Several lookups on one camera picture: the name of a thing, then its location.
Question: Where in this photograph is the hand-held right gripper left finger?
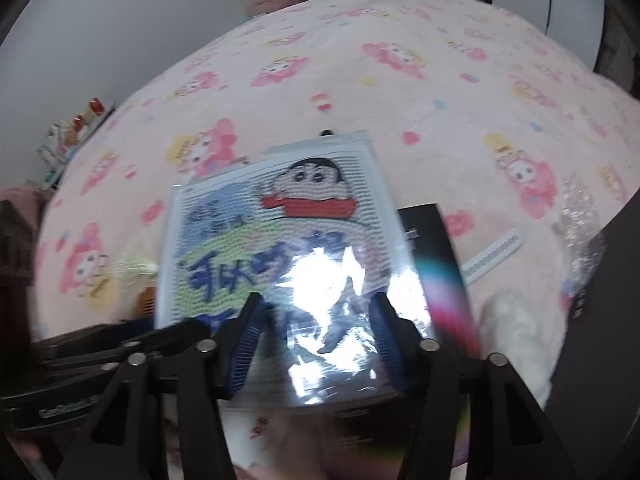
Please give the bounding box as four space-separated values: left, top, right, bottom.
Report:
55 292 281 480

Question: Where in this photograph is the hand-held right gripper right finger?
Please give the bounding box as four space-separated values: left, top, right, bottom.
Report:
367 292 581 480

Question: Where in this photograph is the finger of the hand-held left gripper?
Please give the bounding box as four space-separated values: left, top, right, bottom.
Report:
30 319 211 377

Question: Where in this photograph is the wooden comb with tassel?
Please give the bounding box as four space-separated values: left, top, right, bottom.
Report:
112 252 161 321

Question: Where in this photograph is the black screen protector box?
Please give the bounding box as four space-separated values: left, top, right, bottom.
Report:
330 203 483 456

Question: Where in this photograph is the cartoon diamond painting packet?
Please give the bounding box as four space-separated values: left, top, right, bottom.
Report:
155 130 436 406

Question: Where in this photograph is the black cardboard box container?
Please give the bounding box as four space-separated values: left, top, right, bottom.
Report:
545 200 640 461

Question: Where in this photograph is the white plush toy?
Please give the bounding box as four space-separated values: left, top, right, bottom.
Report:
482 290 556 406

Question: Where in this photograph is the white wrist watch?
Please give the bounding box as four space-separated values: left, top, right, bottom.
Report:
462 228 523 281

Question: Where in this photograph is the pink towel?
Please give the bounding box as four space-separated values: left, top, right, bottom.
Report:
0 185 51 226

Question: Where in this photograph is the clutter on side shelf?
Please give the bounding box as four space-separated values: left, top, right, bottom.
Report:
37 97 118 191

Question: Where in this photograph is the clear plastic wrap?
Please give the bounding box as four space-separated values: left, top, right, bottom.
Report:
555 172 613 286

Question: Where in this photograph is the pink cartoon printed blanket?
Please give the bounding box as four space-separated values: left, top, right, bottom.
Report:
30 0 640 480

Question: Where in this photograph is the pink cushion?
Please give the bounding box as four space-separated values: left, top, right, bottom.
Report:
245 0 287 17

